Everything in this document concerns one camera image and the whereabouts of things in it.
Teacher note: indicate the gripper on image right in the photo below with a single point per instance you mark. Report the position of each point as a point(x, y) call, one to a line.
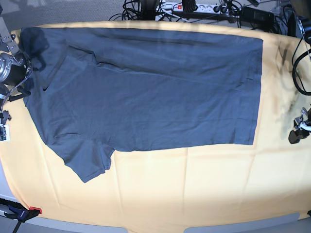
point(301, 129)

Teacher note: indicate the blue-grey T-shirt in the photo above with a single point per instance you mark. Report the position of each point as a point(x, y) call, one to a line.
point(98, 90)

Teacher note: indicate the black arm on image left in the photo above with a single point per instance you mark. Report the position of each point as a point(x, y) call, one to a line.
point(15, 68)

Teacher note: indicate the black power adapter brick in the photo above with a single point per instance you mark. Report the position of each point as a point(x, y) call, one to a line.
point(256, 16)

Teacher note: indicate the white power strip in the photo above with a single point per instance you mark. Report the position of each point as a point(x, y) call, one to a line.
point(200, 9)

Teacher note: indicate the blue black bar clamp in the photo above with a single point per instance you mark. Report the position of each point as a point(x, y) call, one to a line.
point(15, 211)

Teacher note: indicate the black robot base post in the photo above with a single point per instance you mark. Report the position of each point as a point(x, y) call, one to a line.
point(148, 10)

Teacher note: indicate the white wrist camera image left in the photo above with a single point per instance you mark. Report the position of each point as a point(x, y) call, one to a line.
point(4, 132)

